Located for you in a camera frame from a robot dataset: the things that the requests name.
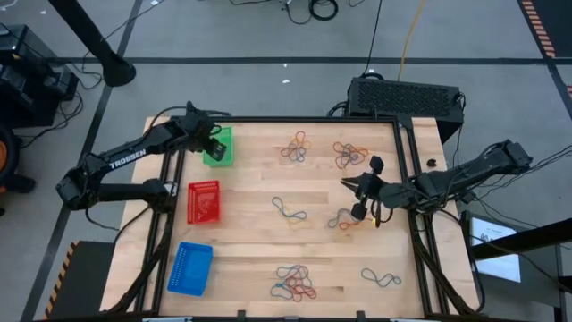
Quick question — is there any red plastic basket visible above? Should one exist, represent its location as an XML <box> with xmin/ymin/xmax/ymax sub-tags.
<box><xmin>186</xmin><ymin>180</ymin><xmax>222</xmax><ymax>225</ymax></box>

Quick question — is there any black equipment cart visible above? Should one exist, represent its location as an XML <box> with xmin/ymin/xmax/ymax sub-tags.
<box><xmin>0</xmin><ymin>24</ymin><xmax>81</xmax><ymax>129</ymax></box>

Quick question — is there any black metal beam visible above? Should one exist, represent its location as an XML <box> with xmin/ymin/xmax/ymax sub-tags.
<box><xmin>471</xmin><ymin>217</ymin><xmax>572</xmax><ymax>260</ymax></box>

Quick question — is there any yellow power cable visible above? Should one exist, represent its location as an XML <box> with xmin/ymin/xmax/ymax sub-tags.
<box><xmin>396</xmin><ymin>0</ymin><xmax>425</xmax><ymax>82</ymax></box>

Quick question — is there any black pole stand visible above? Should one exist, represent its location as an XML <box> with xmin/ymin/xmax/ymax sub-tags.
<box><xmin>46</xmin><ymin>0</ymin><xmax>138</xmax><ymax>89</ymax></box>

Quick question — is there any teal rubber band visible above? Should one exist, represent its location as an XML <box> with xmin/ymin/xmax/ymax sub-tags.
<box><xmin>271</xmin><ymin>196</ymin><xmax>309</xmax><ymax>222</ymax></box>
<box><xmin>337</xmin><ymin>145</ymin><xmax>366</xmax><ymax>167</ymax></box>
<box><xmin>360</xmin><ymin>267</ymin><xmax>403</xmax><ymax>289</ymax></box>
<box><xmin>275</xmin><ymin>264</ymin><xmax>312</xmax><ymax>287</ymax></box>
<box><xmin>327</xmin><ymin>208</ymin><xmax>358</xmax><ymax>230</ymax></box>
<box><xmin>269</xmin><ymin>280</ymin><xmax>296</xmax><ymax>301</ymax></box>
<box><xmin>285</xmin><ymin>143</ymin><xmax>308</xmax><ymax>164</ymax></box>

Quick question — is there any coiled black cable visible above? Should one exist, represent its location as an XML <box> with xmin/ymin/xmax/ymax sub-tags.
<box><xmin>285</xmin><ymin>0</ymin><xmax>341</xmax><ymax>26</ymax></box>

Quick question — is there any flat computer monitor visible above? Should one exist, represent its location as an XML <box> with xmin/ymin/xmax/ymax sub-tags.
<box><xmin>459</xmin><ymin>209</ymin><xmax>524</xmax><ymax>285</ymax></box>

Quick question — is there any black perforated computer case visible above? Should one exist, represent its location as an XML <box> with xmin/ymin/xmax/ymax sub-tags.
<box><xmin>346</xmin><ymin>76</ymin><xmax>466</xmax><ymax>144</ymax></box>

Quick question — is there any black orange wheeled device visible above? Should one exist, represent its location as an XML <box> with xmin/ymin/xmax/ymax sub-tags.
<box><xmin>0</xmin><ymin>124</ymin><xmax>37</xmax><ymax>216</ymax></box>

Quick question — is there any rubber band pile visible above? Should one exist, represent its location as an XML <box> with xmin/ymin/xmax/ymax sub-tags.
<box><xmin>332</xmin><ymin>141</ymin><xmax>370</xmax><ymax>170</ymax></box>

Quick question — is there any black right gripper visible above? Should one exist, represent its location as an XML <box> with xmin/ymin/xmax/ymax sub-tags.
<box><xmin>341</xmin><ymin>155</ymin><xmax>390</xmax><ymax>222</ymax></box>

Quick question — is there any blue plastic basket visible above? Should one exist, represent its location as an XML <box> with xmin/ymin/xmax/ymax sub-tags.
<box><xmin>166</xmin><ymin>241</ymin><xmax>215</xmax><ymax>298</ymax></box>

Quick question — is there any green plastic basket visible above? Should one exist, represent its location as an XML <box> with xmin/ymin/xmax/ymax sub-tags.
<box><xmin>202</xmin><ymin>125</ymin><xmax>235</xmax><ymax>168</ymax></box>

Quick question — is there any black mat orange-striped edge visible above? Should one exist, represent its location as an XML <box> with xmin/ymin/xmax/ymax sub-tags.
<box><xmin>517</xmin><ymin>0</ymin><xmax>572</xmax><ymax>59</ymax></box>

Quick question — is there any black platform hazard-striped edge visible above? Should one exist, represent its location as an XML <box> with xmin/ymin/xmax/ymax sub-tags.
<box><xmin>42</xmin><ymin>240</ymin><xmax>117</xmax><ymax>321</ymax></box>

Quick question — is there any black power cable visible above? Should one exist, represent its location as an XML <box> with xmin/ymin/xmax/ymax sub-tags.
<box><xmin>360</xmin><ymin>0</ymin><xmax>384</xmax><ymax>77</ymax></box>

